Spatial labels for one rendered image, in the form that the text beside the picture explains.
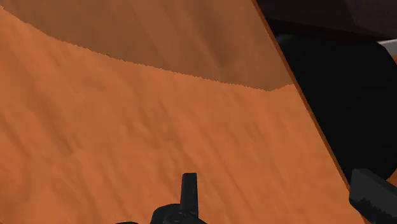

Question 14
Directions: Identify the large black rounded object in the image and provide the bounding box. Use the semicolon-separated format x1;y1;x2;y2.
275;33;397;184

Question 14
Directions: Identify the orange wooden table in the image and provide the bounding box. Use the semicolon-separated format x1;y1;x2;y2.
0;0;368;224

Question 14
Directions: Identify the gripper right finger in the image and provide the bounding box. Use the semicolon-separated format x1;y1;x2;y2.
349;168;397;224

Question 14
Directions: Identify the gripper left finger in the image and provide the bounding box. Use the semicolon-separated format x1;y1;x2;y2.
115;172;208;224

